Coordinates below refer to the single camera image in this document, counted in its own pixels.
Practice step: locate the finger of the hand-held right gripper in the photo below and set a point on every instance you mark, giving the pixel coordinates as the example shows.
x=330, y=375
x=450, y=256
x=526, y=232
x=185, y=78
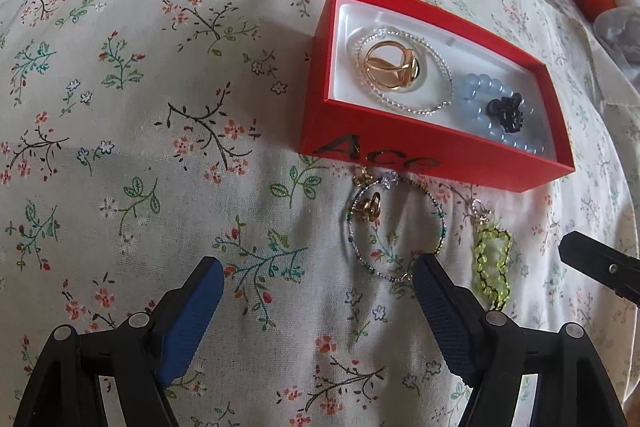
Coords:
x=602, y=268

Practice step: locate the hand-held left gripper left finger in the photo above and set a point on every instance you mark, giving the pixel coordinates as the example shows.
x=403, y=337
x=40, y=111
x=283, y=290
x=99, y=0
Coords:
x=192, y=316

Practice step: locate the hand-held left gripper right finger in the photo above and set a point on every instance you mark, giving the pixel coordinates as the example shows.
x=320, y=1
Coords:
x=442, y=313

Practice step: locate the yellow-green beaded charm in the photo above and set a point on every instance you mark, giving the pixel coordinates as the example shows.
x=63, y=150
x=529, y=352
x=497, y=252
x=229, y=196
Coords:
x=492, y=267

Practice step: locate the red jewelry box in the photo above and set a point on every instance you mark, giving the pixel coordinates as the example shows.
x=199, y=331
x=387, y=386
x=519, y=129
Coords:
x=425, y=87

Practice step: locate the small gold earring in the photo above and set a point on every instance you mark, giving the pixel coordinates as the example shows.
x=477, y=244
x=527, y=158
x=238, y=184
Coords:
x=371, y=205

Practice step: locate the black hair claw clip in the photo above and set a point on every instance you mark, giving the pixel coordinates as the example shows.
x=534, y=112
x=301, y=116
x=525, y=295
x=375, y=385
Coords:
x=505, y=111

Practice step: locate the floral bed sheet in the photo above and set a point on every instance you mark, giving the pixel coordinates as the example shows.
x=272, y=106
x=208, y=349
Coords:
x=150, y=107

